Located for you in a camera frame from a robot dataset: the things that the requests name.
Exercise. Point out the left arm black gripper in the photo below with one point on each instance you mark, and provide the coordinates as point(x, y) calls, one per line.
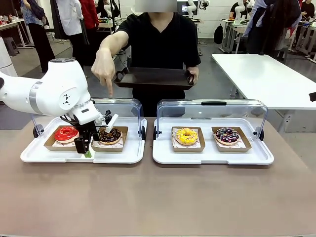
point(87, 130)

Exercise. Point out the white display tray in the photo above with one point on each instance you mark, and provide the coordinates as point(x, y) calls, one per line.
point(116, 155)
point(212, 156)

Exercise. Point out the dark chocolate sprinkle donut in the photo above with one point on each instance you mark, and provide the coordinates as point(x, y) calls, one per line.
point(222, 137)

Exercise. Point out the bystander in white shirt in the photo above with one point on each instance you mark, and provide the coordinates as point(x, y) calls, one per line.
point(71, 22)

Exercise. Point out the person's left hand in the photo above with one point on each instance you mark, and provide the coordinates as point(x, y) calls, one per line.
point(194, 74)

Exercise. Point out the yellow sprinkle donut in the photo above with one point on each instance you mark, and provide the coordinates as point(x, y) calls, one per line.
point(181, 137)

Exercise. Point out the person's right forearm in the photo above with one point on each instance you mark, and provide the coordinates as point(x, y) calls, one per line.
point(113, 40)

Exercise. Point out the bystander in red top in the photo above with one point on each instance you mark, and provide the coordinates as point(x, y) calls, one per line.
point(89, 14)

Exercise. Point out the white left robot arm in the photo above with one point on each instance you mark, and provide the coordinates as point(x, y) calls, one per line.
point(61, 84)

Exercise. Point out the person in black shirt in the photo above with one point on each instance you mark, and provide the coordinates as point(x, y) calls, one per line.
point(158, 44)

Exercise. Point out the red glazed donut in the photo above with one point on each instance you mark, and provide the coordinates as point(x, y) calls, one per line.
point(61, 135)

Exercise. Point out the grey stool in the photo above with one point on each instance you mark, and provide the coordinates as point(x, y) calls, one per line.
point(11, 45)

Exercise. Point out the person's right hand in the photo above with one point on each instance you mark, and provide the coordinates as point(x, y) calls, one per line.
point(103, 69)

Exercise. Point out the black backpack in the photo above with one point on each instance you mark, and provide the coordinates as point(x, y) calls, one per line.
point(218, 34)

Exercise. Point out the bystander in blue shirt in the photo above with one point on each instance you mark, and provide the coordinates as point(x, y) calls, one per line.
point(37, 32)

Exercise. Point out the chocolate nut donut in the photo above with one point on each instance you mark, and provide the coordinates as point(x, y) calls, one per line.
point(116, 135)

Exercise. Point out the large white table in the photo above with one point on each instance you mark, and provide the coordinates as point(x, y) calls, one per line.
point(266, 76)

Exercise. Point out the dark brown serving tray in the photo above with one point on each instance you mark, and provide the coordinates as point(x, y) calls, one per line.
point(153, 77)

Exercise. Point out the bystander in dark coat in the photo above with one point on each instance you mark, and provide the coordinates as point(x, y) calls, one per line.
point(271, 27)

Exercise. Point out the brown cardboard donut box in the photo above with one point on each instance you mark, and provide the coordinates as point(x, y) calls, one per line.
point(124, 139)
point(50, 145)
point(245, 144)
point(201, 143)

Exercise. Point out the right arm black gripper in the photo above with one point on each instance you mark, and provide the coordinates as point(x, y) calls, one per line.
point(313, 96)

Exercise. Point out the white rounded bin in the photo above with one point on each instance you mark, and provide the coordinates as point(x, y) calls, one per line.
point(5, 59)

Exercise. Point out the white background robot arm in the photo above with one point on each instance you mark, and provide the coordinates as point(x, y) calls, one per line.
point(238, 13)
point(191, 8)

